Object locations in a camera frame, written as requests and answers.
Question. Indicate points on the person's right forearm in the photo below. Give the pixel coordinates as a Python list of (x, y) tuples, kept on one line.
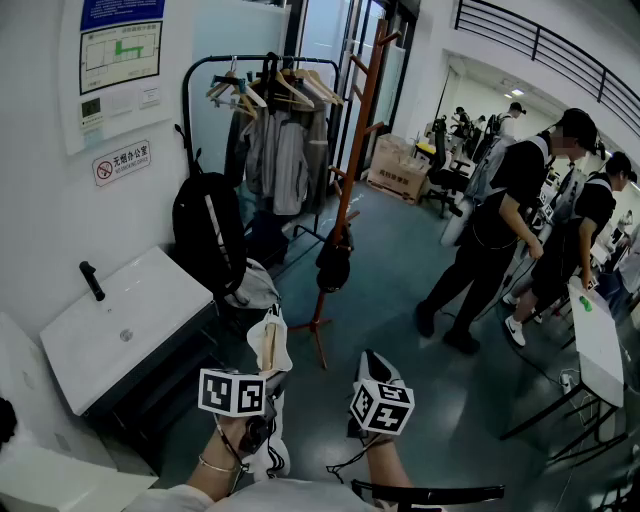
[(387, 465)]

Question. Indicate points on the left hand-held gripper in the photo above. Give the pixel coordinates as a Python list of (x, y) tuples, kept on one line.
[(232, 392)]

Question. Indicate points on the small cardboard box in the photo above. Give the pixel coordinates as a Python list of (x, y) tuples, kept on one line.
[(392, 146)]

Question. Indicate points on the orange wooden coat stand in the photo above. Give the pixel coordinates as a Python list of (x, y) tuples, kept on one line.
[(357, 150)]

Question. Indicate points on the person's left forearm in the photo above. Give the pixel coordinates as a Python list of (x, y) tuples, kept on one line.
[(220, 465)]

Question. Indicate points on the white wall switch panel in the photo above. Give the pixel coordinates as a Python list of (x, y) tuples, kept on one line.
[(121, 105), (150, 97)]

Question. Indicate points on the small green object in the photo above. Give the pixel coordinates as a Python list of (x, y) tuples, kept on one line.
[(585, 303)]

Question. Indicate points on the white power strip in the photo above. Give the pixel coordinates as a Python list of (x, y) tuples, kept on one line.
[(566, 382)]

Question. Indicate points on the black rack hook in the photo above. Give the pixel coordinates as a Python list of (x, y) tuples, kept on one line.
[(180, 135)]

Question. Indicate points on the black office chair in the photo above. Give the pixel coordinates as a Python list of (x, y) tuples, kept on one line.
[(445, 175)]

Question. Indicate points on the dark grey jacket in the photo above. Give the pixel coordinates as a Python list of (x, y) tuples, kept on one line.
[(318, 165)]

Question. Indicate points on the ceiling light panel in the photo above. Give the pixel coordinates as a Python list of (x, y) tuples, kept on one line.
[(518, 92)]

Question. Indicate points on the plain wooden hanger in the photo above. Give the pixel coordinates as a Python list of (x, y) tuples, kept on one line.
[(332, 92), (320, 89)]

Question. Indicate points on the gold wrist bangle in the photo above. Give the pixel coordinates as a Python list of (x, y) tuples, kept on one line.
[(215, 466)]

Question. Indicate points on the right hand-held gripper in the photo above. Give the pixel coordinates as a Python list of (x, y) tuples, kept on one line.
[(382, 407)]

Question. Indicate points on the wall thermostat panel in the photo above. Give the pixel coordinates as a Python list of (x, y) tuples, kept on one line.
[(91, 114)]

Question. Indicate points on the person's white shirt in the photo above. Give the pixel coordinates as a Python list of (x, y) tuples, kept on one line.
[(280, 497)]

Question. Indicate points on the black balcony railing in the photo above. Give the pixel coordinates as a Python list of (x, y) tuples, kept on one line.
[(550, 47)]

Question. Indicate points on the evacuation plan poster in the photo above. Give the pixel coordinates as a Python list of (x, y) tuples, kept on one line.
[(120, 50)]

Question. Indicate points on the dark blue bag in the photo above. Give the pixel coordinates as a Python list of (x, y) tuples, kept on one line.
[(267, 237)]

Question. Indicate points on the black backpack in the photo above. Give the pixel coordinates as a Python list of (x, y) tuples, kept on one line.
[(200, 225)]

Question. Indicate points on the white jacket with black stripes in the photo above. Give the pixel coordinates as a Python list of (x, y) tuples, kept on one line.
[(257, 340)]

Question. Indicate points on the large wooden hanger with bar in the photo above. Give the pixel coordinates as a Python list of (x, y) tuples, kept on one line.
[(300, 93)]

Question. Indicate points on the no smoking sign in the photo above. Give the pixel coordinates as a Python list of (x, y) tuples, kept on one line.
[(121, 162)]

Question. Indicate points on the black chest mount bar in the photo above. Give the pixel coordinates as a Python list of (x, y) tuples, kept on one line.
[(430, 494)]

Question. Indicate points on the light grey bag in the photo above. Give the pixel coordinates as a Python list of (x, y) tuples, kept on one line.
[(252, 287)]

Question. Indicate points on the black faucet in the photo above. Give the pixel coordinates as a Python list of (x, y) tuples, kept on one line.
[(92, 282)]

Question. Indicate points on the black metal garment rack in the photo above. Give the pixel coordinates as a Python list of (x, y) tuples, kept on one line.
[(320, 60)]

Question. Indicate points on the large cardboard box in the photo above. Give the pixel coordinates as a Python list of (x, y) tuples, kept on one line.
[(395, 180)]

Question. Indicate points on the black bag on stand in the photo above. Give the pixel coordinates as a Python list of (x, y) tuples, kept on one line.
[(334, 265)]

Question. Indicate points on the light grey jacket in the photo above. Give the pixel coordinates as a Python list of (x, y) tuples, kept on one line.
[(287, 165)]

